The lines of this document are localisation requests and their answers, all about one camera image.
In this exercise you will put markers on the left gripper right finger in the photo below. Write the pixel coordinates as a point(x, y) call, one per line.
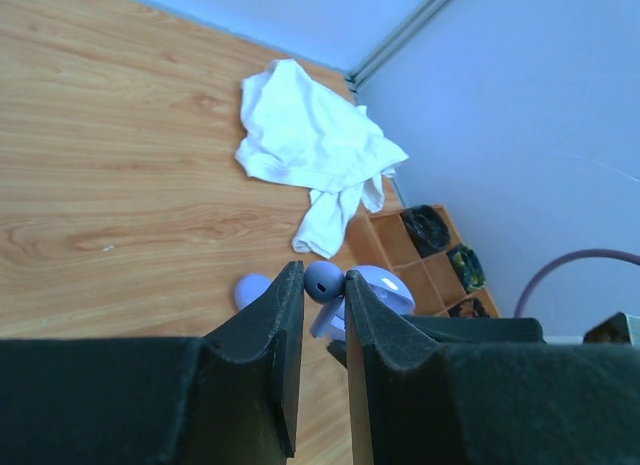
point(414, 400)

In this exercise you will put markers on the purple earbud charging case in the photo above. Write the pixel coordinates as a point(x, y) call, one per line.
point(249, 288)

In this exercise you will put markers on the white crumpled cloth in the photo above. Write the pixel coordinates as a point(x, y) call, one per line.
point(300, 133)

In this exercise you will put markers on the purple earbud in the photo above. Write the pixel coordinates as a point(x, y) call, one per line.
point(324, 283)

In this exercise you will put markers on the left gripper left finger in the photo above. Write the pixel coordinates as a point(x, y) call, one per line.
point(228, 397)

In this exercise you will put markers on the wooden compartment tray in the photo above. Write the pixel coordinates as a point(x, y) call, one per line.
point(382, 240)

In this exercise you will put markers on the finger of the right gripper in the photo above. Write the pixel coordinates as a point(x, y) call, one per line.
point(338, 350)
point(479, 329)

